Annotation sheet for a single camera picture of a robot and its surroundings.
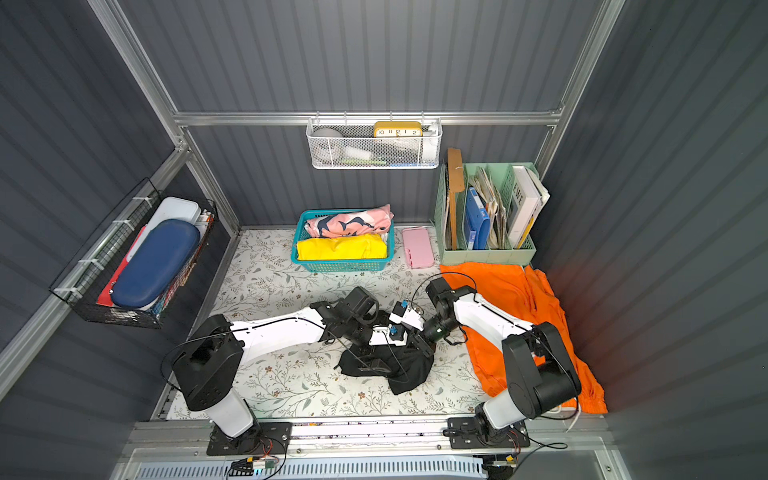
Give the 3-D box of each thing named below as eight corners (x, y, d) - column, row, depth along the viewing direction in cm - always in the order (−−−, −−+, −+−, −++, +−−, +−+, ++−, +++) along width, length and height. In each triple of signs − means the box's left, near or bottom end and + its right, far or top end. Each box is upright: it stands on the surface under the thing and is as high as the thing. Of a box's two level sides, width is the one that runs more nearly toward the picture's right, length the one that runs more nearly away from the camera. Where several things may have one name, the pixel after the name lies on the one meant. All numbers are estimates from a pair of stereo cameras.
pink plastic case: (409, 269, 110) (409, 265, 108) (401, 232, 122) (401, 228, 120) (436, 266, 110) (436, 263, 109) (425, 229, 123) (426, 226, 121)
